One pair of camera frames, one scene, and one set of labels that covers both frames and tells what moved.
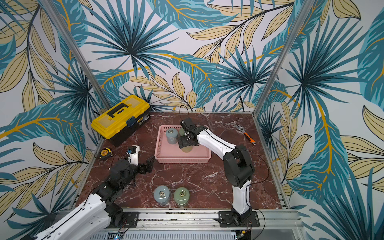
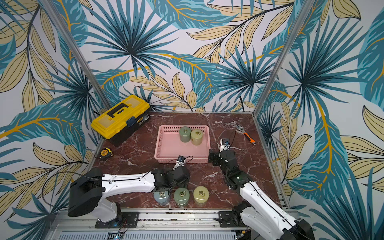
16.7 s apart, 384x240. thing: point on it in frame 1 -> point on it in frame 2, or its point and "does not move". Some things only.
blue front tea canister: [161, 194] does not move
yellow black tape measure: [106, 153] does not move
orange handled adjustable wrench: [250, 139] does not move
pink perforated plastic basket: [165, 152] does not move
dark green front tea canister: [181, 196] does not move
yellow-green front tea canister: [187, 149] -> [201, 194]
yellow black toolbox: [122, 120] does not move
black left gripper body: [133, 170] -> [185, 184]
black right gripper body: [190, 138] -> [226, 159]
